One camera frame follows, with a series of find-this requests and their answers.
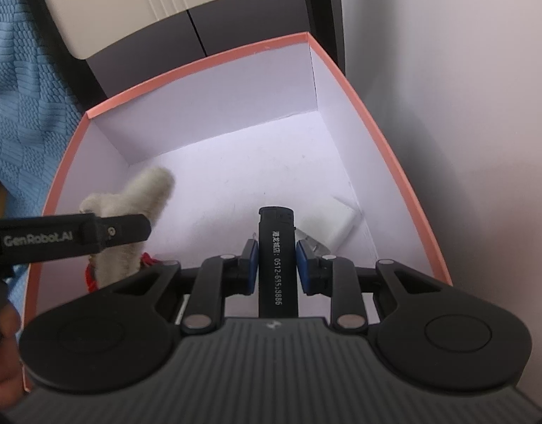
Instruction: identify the beige fluffy hair claw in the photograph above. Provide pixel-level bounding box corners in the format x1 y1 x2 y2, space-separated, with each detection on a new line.
78 166 175 287

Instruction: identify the beige folding chair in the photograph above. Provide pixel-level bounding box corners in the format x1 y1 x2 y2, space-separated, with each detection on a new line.
32 0 304 61

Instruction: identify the red and black figurine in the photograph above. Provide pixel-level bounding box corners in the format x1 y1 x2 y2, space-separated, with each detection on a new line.
82 253 156 294

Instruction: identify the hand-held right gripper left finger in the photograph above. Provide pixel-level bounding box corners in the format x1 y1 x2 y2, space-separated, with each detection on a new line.
113 238 260 336

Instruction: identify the pink cardboard box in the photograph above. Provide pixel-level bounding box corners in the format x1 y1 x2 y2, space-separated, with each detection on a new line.
22 32 454 392

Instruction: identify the black lighter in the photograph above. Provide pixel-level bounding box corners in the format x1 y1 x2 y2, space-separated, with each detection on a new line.
257 206 299 319

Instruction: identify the blue quilted blanket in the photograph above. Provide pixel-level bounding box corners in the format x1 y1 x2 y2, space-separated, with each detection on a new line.
0 0 95 218

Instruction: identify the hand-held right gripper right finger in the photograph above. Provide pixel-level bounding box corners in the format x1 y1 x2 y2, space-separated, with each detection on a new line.
296 238 449 333

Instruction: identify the person's left hand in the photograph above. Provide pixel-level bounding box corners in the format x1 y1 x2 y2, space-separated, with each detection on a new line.
0 304 23 386

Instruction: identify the white charger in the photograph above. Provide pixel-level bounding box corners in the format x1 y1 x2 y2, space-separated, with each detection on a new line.
316 196 361 252

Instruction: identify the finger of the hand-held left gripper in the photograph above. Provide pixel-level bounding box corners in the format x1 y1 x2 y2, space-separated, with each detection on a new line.
94 213 152 255

